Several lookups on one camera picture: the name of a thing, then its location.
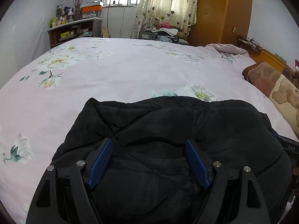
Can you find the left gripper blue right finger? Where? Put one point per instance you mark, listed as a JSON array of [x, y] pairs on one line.
[[200, 163]]

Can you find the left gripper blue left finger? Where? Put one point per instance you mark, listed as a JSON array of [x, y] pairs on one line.
[[97, 162]]

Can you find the black puffer jacket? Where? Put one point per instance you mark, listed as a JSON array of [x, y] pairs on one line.
[[148, 178]]

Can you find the clothes pile by window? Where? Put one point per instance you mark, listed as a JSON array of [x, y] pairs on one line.
[[169, 35]]

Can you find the brown bear print blanket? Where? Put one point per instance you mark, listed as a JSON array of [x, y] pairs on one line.
[[281, 92]]

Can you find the brown teddy bear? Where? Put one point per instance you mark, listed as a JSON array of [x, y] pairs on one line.
[[291, 75]]

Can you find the pink floral bed cover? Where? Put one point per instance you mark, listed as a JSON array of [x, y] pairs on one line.
[[40, 103]]

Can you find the wooden headboard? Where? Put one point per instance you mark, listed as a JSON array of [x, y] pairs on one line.
[[259, 54]]

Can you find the dark wooden shelf unit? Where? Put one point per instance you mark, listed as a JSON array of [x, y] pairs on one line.
[[89, 27]]

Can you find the orange wooden wardrobe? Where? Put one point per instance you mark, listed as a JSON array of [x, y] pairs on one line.
[[220, 21]]

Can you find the orange storage box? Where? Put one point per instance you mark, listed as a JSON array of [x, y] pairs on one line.
[[91, 7]]

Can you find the heart pattern curtain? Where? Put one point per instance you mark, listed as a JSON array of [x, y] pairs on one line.
[[181, 14]]

